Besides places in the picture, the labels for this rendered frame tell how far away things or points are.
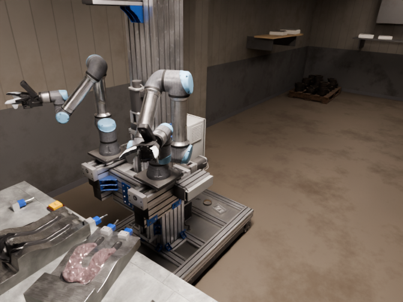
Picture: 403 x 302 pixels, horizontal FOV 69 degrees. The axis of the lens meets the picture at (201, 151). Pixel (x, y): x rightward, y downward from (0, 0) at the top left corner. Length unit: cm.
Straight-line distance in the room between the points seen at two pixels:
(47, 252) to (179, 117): 95
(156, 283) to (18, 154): 229
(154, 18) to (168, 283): 138
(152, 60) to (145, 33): 15
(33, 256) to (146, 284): 56
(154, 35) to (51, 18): 175
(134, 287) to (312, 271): 171
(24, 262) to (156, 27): 137
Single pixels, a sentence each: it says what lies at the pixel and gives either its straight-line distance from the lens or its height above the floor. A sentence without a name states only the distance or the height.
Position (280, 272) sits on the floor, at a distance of 274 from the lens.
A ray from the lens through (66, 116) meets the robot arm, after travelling 202.
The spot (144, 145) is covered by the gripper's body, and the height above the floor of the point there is 146.
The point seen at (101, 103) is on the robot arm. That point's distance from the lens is 217.
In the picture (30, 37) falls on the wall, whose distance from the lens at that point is 330.
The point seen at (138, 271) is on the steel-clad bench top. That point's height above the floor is 80.
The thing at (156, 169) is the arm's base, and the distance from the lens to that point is 177.
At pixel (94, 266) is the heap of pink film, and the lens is 153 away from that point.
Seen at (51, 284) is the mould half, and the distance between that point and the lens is 150.
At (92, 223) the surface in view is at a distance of 185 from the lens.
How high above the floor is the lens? 198
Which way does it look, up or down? 26 degrees down
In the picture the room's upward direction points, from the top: 2 degrees clockwise
